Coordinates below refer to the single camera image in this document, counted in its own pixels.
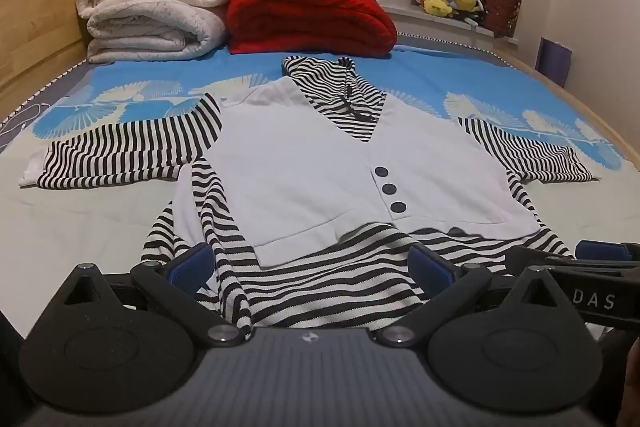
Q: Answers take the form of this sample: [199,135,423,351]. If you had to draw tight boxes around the dark red cushion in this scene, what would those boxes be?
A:
[481,0,524,39]

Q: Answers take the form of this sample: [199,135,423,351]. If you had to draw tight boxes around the red folded blanket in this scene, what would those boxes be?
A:
[226,0,398,56]

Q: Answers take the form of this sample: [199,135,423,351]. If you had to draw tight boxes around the purple box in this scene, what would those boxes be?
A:
[535,38,574,88]

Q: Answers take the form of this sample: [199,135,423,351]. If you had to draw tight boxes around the wooden bed frame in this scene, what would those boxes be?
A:
[492,49,640,172]

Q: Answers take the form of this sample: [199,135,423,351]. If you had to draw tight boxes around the blue and cream bed sheet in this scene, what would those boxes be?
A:
[0,32,640,343]

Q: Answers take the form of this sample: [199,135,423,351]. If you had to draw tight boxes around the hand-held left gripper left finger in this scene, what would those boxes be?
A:
[47,243,246,348]

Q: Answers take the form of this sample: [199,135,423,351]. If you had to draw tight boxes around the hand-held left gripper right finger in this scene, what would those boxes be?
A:
[375,243,588,348]

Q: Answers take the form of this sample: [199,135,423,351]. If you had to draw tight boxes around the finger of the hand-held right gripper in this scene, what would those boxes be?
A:
[504,247,640,279]
[574,241,640,262]

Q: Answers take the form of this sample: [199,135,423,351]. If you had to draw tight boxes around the wooden headboard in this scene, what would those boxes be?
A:
[0,0,121,120]

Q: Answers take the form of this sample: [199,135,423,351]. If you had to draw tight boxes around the striped shirt with white vest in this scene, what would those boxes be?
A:
[19,54,601,343]

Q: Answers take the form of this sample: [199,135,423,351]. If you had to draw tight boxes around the white windowsill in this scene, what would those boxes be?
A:
[375,0,521,45]

